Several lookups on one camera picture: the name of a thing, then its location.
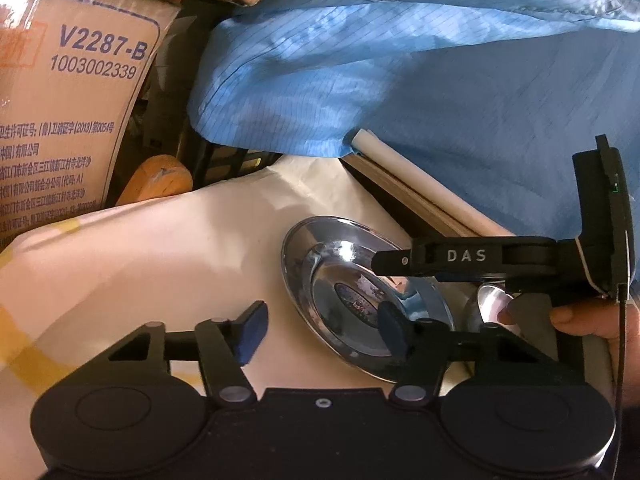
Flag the shiny steel plate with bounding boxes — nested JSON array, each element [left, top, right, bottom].
[[281, 216, 456, 383]]

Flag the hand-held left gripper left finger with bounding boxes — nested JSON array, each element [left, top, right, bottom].
[[107, 300, 269, 408]]

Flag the person's right hand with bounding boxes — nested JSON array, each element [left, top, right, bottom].
[[549, 304, 640, 361]]

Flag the orange wooden piece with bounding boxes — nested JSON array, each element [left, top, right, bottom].
[[117, 155, 193, 206]]

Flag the black plastic crate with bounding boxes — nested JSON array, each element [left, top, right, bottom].
[[192, 137, 281, 191]]

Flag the light blue work coat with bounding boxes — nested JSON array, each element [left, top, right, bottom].
[[186, 0, 640, 281]]

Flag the printed cardboard box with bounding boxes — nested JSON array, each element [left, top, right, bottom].
[[0, 0, 181, 253]]

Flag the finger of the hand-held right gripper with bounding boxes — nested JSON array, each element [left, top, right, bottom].
[[371, 247, 416, 278]]

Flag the white rolled stick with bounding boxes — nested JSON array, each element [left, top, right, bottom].
[[352, 129, 518, 238]]

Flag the small shiny metal dish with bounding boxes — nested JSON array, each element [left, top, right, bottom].
[[475, 282, 516, 323]]

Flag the wooden board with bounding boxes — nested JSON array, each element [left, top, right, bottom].
[[340, 152, 481, 241]]

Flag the white table cloth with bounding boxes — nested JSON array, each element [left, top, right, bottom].
[[0, 155, 521, 411]]

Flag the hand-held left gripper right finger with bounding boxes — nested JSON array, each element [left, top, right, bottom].
[[377, 301, 558, 406]]

